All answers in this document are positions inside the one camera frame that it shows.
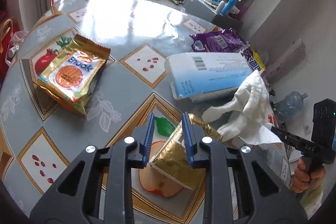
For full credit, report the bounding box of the pink rolled mat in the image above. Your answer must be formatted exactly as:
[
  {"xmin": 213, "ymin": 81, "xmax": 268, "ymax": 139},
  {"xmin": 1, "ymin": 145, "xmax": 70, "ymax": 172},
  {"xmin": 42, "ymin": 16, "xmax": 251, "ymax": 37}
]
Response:
[{"xmin": 266, "ymin": 39, "xmax": 306, "ymax": 83}]

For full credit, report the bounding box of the grey cabinet box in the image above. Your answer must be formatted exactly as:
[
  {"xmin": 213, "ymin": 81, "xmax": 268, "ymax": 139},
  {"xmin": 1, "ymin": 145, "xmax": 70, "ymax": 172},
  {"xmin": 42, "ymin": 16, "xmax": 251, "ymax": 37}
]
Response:
[{"xmin": 182, "ymin": 0, "xmax": 244, "ymax": 30}]

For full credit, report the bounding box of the white blue tissue pack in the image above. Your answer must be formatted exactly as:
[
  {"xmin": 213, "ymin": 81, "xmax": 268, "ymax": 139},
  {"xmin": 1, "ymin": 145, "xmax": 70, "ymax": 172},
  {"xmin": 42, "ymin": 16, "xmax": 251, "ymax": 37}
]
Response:
[{"xmin": 165, "ymin": 52, "xmax": 252, "ymax": 102}]

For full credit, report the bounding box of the white tissue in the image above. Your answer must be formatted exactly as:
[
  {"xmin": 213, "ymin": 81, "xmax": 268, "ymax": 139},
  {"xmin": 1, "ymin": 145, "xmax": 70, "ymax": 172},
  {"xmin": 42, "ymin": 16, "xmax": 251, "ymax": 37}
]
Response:
[{"xmin": 202, "ymin": 71, "xmax": 281, "ymax": 145}]

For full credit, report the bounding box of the gold carton box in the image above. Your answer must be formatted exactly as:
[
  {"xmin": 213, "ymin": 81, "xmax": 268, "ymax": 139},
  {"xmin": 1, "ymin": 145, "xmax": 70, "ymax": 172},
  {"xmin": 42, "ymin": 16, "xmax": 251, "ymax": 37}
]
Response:
[{"xmin": 148, "ymin": 113, "xmax": 224, "ymax": 191}]

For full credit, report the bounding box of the white bag of snacks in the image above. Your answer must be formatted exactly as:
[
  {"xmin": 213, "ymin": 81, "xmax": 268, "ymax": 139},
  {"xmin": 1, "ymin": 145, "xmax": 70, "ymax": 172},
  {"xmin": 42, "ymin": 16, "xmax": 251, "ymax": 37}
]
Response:
[{"xmin": 5, "ymin": 31, "xmax": 29, "ymax": 68}]

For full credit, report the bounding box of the gold Enaak snack bag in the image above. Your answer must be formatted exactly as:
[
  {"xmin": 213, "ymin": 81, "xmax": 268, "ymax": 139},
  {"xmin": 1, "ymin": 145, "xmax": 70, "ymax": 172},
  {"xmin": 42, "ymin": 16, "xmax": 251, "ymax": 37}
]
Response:
[{"xmin": 35, "ymin": 35, "xmax": 110, "ymax": 117}]

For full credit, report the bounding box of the person's right hand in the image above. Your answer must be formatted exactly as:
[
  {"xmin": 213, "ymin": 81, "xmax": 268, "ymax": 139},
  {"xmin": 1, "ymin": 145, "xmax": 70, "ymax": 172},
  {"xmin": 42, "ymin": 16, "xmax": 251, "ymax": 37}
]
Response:
[{"xmin": 290, "ymin": 158, "xmax": 326, "ymax": 193}]

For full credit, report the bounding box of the fruit pattern tablecloth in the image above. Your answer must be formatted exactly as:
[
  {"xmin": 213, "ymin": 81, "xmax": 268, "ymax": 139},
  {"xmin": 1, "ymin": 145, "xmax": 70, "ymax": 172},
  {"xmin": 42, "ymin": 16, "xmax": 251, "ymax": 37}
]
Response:
[{"xmin": 1, "ymin": 0, "xmax": 217, "ymax": 223}]

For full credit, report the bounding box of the blue spray bottle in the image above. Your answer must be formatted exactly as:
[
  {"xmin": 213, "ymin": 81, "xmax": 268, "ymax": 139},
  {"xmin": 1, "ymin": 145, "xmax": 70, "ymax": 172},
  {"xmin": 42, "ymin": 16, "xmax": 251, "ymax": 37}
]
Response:
[{"xmin": 220, "ymin": 0, "xmax": 241, "ymax": 15}]

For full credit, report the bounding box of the purple yellow snack bag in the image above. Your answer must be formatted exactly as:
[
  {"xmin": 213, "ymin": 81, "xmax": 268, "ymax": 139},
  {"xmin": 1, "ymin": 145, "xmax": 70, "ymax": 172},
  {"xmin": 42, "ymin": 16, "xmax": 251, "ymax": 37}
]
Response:
[{"xmin": 190, "ymin": 28, "xmax": 266, "ymax": 76}]

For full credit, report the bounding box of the large water jug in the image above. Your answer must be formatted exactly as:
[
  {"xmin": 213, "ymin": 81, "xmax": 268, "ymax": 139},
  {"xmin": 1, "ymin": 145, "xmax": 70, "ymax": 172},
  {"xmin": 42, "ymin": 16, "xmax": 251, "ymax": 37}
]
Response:
[{"xmin": 273, "ymin": 92, "xmax": 308, "ymax": 123}]

